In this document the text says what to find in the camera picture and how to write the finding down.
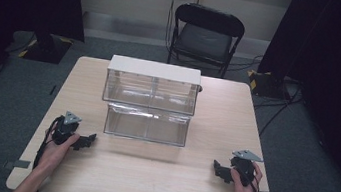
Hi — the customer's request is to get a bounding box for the black floor cable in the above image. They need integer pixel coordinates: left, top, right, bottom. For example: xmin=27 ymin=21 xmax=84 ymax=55
xmin=249 ymin=82 xmax=306 ymax=142
xmin=227 ymin=49 xmax=265 ymax=76

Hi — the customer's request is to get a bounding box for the person's left hand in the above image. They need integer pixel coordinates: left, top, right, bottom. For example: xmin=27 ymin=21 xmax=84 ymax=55
xmin=37 ymin=128 xmax=81 ymax=177

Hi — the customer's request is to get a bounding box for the clear drawer cabinet white top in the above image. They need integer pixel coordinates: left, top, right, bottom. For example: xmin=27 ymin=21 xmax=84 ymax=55
xmin=100 ymin=53 xmax=205 ymax=118

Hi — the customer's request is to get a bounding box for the black stand base striped tape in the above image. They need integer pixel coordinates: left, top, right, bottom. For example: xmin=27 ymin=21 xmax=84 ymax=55
xmin=16 ymin=30 xmax=76 ymax=67
xmin=243 ymin=68 xmax=296 ymax=103

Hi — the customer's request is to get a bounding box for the black wall cable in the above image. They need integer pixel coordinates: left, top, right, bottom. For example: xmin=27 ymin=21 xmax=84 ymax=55
xmin=161 ymin=0 xmax=179 ymax=55

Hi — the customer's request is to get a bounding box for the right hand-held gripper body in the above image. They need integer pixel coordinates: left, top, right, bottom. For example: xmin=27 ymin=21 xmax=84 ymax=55
xmin=226 ymin=147 xmax=266 ymax=189

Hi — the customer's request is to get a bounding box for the black folding chair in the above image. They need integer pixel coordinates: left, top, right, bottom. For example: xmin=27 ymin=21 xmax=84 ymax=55
xmin=164 ymin=0 xmax=249 ymax=82

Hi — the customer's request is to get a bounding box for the clear plastic drawer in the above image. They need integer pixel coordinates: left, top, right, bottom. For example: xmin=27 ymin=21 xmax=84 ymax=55
xmin=101 ymin=100 xmax=193 ymax=149

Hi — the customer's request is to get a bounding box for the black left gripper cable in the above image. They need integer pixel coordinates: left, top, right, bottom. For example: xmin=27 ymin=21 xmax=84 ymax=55
xmin=32 ymin=113 xmax=63 ymax=175

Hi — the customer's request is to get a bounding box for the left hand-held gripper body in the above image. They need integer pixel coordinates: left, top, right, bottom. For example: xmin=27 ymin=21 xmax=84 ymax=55
xmin=50 ymin=108 xmax=84 ymax=149

